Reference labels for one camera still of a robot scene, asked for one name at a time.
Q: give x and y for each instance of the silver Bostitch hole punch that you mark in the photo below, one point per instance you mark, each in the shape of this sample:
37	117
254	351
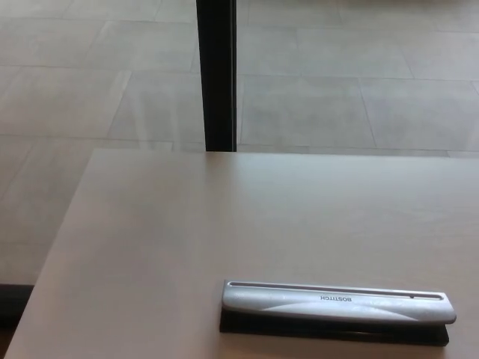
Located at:
318	304

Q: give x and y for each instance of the black vertical window frame post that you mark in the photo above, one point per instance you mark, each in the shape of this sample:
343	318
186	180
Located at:
218	75

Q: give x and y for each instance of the dark baseboard strip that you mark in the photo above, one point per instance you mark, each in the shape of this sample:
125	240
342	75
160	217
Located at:
13	306

